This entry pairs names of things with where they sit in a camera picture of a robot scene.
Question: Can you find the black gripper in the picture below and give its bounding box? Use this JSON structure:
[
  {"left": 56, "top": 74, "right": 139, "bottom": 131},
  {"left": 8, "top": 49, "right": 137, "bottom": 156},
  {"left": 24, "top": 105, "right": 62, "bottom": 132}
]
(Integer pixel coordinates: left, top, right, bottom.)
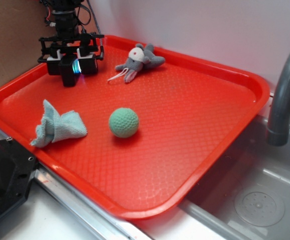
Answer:
[{"left": 38, "top": 32, "right": 105, "bottom": 76}]

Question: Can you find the black box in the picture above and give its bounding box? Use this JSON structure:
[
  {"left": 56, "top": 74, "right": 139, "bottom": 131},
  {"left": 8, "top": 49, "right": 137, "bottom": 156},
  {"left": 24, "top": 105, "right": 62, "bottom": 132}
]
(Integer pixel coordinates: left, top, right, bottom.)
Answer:
[{"left": 58, "top": 54, "right": 80, "bottom": 87}]

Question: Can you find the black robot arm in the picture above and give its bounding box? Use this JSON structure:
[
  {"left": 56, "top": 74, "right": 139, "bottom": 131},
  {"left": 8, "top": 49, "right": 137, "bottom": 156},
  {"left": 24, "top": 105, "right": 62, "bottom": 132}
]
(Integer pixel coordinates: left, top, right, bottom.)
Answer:
[{"left": 38, "top": 0, "right": 104, "bottom": 75}]

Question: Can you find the light blue cloth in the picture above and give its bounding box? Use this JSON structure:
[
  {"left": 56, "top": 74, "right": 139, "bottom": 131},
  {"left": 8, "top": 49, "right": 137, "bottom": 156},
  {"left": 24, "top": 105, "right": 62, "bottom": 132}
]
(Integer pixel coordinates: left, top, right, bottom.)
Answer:
[{"left": 30, "top": 99, "right": 88, "bottom": 148}]

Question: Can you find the brown cardboard panel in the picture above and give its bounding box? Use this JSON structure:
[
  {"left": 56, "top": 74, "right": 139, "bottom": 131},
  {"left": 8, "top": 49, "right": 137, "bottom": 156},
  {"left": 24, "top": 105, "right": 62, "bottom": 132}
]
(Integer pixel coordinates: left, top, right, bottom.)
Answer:
[{"left": 0, "top": 0, "right": 56, "bottom": 87}]

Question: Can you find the grey plush toy animal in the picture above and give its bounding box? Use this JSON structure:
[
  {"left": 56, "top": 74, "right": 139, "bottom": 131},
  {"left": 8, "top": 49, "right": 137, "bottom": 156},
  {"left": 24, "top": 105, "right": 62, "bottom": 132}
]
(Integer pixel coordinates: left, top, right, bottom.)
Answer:
[{"left": 107, "top": 43, "right": 166, "bottom": 84}]

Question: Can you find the green dimpled ball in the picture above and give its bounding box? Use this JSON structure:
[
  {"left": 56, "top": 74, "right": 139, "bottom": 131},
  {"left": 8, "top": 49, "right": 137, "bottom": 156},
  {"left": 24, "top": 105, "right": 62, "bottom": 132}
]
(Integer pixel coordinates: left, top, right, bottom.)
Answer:
[{"left": 109, "top": 107, "right": 139, "bottom": 139}]

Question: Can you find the red plastic tray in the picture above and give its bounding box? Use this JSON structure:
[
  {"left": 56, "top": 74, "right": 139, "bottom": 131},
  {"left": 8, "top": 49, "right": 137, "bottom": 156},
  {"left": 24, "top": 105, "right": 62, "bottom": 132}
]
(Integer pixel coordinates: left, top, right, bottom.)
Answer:
[{"left": 0, "top": 35, "right": 269, "bottom": 220}]

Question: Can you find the grey faucet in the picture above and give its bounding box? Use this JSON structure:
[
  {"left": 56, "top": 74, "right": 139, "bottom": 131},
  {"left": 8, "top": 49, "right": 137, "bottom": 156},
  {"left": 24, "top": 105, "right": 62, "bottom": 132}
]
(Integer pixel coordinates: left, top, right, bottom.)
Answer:
[{"left": 266, "top": 54, "right": 290, "bottom": 146}]

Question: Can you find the grey sink basin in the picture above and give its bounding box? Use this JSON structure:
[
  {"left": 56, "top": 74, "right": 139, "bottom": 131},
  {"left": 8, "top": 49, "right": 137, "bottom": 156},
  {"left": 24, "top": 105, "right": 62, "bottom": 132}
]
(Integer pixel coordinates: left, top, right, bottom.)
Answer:
[{"left": 180, "top": 116, "right": 290, "bottom": 240}]

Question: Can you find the sink drain cover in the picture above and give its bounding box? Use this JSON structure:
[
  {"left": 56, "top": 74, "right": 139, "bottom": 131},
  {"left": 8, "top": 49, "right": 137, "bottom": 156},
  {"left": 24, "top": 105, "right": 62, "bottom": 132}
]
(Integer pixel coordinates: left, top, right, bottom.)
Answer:
[{"left": 234, "top": 190, "right": 285, "bottom": 227}]

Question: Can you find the braided grey cable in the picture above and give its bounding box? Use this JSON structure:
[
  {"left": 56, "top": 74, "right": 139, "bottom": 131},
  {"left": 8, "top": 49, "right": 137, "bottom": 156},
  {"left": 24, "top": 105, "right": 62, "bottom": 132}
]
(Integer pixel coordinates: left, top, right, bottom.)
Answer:
[{"left": 86, "top": 0, "right": 105, "bottom": 51}]

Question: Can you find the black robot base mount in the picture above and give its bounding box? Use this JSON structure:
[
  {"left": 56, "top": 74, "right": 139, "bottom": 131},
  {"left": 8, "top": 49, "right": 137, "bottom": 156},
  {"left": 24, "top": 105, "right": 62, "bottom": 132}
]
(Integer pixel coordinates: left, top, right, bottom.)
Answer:
[{"left": 0, "top": 139, "right": 38, "bottom": 220}]

